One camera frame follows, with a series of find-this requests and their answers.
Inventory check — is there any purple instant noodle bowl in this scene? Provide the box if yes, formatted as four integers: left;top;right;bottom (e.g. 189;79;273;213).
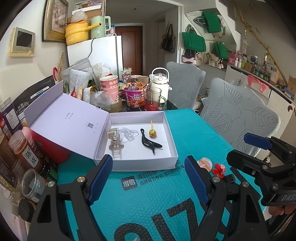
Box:
123;82;147;108

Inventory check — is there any red box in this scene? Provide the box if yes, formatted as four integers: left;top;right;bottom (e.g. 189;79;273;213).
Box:
32;131;70;164

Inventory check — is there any yellow green lollipop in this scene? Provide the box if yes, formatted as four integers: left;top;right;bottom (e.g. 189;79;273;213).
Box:
149;120;157;138

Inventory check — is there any clear plastic hair clip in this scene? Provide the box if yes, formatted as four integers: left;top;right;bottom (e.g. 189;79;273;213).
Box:
119;128;138;143

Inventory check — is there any red flower hair clip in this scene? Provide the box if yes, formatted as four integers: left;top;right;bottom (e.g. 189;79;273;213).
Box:
212;163;226;179

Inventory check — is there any light green electric kettle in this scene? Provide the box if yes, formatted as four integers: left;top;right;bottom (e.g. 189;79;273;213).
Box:
90;16;111;39

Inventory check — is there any pink paper cup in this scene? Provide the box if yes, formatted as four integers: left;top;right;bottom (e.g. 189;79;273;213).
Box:
100;75;119;104

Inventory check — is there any yellow cooking pot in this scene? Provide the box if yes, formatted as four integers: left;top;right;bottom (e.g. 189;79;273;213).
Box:
65;21;102;46

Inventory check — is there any black velcro strap roll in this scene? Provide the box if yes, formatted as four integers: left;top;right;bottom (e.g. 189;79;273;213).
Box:
223;174;236;185

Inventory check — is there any black hanging handbag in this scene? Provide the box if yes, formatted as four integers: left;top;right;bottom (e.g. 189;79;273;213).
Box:
159;23;176;53

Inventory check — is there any brown wooden door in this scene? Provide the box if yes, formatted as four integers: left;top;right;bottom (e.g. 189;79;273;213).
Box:
115;26;142;75

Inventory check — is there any glass mug red liquid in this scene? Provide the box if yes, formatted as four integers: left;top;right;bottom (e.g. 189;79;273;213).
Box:
143;87;167;111

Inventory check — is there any wall intercom panel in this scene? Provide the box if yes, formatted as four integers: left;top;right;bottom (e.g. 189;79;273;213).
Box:
9;27;36;57

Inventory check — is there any dried peel spice jar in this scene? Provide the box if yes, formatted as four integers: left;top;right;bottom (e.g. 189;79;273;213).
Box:
9;130;42;172

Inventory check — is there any right hand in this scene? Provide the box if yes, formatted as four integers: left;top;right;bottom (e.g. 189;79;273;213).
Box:
268;204;296;216

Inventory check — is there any near grey leaf chair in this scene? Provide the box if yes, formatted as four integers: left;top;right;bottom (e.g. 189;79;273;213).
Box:
200;78;280;157

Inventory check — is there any teal bubble mailer mat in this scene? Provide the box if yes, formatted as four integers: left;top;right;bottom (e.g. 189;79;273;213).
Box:
56;108;266;241

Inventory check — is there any grey leaf chair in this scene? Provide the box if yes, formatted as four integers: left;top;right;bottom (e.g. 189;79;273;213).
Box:
166;62;206;109
200;78;280;157

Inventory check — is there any large green tote bag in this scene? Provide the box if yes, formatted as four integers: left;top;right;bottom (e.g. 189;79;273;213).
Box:
182;24;206;52

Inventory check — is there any far grey leaf chair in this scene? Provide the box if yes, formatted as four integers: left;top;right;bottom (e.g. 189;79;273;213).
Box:
166;62;206;109

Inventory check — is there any lavender open gift box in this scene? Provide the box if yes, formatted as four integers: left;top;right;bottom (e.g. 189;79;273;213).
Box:
24;83;178;172

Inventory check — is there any small green tote bag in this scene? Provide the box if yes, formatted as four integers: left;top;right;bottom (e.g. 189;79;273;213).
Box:
213;42;229;59

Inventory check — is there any pink round blush compact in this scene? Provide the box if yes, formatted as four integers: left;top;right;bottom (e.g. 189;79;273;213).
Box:
197;157;213;172

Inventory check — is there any black hair clip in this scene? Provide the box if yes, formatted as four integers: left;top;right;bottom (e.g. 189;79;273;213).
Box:
140;128;163;154

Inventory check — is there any cream white kettle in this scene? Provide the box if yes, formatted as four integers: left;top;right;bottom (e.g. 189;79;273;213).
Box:
149;67;172;104

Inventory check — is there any white mini fridge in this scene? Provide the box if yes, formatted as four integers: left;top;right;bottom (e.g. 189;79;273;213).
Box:
67;35;123;80

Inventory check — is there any clear jar silver lid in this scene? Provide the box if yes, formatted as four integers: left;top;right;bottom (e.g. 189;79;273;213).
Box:
21;169;47;203

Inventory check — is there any gold framed picture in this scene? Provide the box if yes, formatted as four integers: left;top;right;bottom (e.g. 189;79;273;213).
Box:
42;0;69;42

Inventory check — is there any grey hair claw clip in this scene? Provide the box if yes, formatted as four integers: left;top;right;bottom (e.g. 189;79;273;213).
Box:
107;128;125;160

